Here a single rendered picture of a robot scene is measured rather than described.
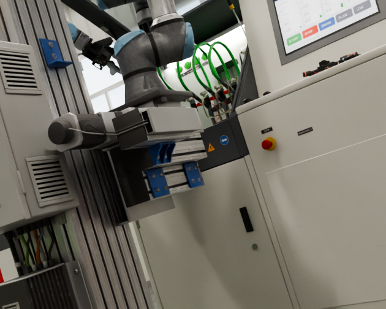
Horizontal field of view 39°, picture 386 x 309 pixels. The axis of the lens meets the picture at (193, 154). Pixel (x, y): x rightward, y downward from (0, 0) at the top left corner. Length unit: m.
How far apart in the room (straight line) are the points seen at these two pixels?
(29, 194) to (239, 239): 1.07
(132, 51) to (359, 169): 0.87
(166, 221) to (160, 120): 1.03
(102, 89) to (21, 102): 6.27
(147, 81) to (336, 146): 0.70
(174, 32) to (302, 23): 0.70
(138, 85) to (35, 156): 0.47
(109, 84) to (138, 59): 5.87
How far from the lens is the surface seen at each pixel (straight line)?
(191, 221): 2.33
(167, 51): 1.80
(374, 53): 1.93
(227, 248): 2.26
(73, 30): 2.25
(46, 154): 1.47
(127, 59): 1.79
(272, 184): 2.09
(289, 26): 2.35
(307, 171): 2.02
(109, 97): 7.64
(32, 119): 1.48
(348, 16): 2.25
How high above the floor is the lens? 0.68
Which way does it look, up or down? 5 degrees up
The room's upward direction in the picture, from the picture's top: 18 degrees counter-clockwise
